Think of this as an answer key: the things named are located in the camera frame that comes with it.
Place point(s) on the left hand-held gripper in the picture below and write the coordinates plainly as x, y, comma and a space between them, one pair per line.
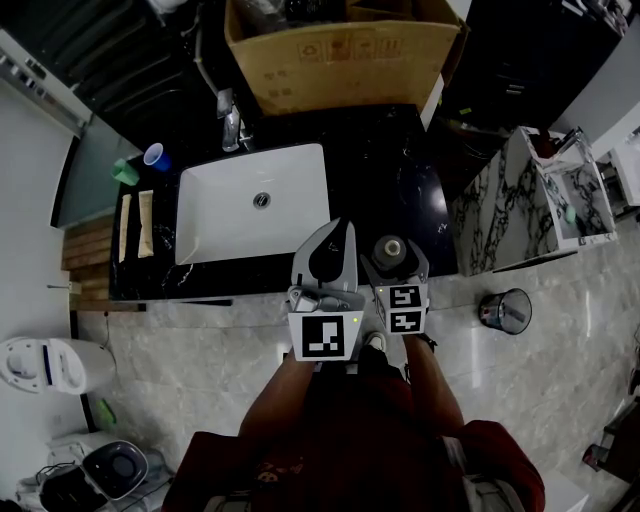
322, 335

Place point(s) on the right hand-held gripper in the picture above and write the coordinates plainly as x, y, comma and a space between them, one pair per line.
405, 310

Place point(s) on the small clear glass bottle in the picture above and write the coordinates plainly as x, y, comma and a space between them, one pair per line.
392, 255

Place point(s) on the person's right forearm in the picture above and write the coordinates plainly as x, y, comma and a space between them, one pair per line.
435, 385

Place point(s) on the person's left forearm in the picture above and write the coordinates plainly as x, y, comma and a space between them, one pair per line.
280, 395

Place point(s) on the white rectangular sink basin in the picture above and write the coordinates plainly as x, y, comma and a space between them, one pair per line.
225, 220

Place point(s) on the marble-pattern vanity cabinet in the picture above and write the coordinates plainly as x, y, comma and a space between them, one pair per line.
500, 215

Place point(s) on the black marble counter table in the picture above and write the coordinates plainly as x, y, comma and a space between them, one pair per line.
380, 150

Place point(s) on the person's white shoe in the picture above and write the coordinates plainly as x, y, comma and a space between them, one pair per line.
375, 341

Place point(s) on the tall chrome faucet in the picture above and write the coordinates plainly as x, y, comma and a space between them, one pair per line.
230, 125

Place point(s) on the small green sponge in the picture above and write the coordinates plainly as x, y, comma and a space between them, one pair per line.
570, 215

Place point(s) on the person's red shirt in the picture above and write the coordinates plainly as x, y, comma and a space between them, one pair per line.
350, 460

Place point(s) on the beige tube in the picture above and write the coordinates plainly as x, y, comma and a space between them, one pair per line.
145, 225

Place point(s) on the large cardboard box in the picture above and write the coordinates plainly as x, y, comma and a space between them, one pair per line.
340, 70

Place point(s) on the thin beige packet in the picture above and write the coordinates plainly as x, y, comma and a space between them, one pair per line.
124, 230

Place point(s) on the blue plastic cup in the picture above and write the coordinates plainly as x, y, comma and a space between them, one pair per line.
156, 156

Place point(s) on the slim angled chrome faucet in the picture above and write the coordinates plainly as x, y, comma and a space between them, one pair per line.
570, 141

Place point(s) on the green plastic cup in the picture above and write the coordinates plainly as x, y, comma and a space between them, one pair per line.
125, 172

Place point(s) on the wooden pallet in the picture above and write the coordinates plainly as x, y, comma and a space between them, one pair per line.
87, 260

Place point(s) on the black ribbed metal appliance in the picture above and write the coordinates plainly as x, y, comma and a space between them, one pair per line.
75, 35
150, 100

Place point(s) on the black cabinet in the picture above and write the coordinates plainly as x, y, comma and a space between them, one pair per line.
525, 55

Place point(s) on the green item on floor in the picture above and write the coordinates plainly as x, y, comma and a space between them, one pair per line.
105, 411

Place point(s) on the white toilet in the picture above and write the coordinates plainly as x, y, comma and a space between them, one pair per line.
65, 365

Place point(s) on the white plastic appliance panel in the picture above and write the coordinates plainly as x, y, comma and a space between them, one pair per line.
170, 5

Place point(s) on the white framed door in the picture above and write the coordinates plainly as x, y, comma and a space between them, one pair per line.
35, 85

